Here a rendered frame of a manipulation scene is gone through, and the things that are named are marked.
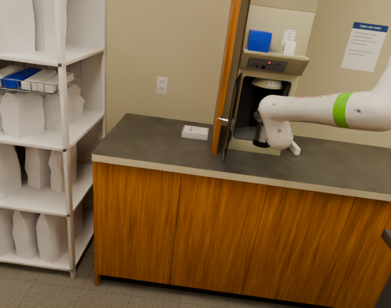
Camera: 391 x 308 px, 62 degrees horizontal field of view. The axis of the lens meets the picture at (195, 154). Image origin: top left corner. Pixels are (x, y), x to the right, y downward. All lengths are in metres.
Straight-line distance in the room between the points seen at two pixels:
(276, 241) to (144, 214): 0.75
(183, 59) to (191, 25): 0.22
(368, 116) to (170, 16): 1.47
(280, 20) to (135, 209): 1.24
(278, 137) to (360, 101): 0.39
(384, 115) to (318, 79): 1.30
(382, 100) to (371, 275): 1.37
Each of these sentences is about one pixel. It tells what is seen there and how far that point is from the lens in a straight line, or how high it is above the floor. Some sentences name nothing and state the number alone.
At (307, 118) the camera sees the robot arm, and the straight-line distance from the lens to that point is 1.21.
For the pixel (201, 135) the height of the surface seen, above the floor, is 0.97.
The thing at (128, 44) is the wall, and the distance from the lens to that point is 2.27.
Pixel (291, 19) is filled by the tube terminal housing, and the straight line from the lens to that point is 1.79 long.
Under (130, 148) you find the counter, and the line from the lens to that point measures 1.78.
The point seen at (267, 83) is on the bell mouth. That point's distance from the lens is 1.83.
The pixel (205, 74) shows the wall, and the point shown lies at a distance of 2.22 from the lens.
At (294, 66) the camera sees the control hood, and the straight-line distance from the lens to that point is 1.74.
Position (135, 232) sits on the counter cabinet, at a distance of 1.94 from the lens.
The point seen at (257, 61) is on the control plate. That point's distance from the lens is 1.70.
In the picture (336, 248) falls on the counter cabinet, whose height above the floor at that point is 0.54.
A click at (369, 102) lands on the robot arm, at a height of 1.48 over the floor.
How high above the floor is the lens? 1.68
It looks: 25 degrees down
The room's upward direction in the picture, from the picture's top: 7 degrees clockwise
